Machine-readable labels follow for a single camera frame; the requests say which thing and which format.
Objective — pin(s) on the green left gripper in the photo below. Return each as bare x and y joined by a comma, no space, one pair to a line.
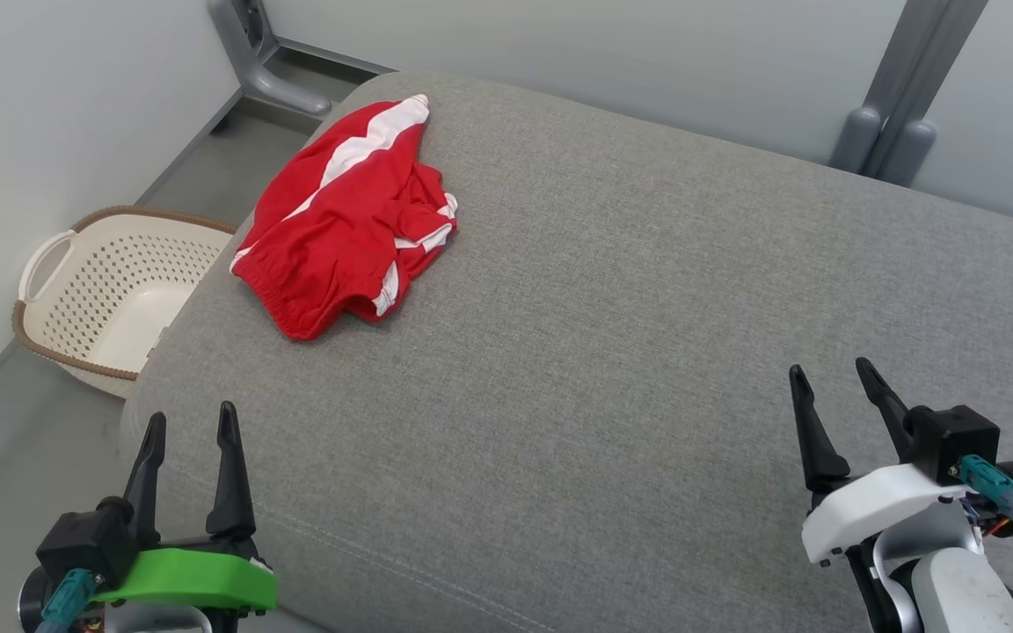
190,580

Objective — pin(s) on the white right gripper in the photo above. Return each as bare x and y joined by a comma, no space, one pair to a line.
876,505

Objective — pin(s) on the red white-striped shorts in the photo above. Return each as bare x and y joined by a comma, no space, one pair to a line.
339,237

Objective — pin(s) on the cream perforated laundry basket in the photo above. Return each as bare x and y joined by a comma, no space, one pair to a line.
120,299

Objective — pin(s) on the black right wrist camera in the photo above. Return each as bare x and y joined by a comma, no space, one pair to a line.
955,440

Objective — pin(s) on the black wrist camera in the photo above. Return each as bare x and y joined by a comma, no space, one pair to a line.
89,541
955,440

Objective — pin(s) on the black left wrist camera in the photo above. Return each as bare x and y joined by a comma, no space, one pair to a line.
89,541

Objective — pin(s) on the grey partition post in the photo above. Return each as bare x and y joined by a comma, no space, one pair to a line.
907,97

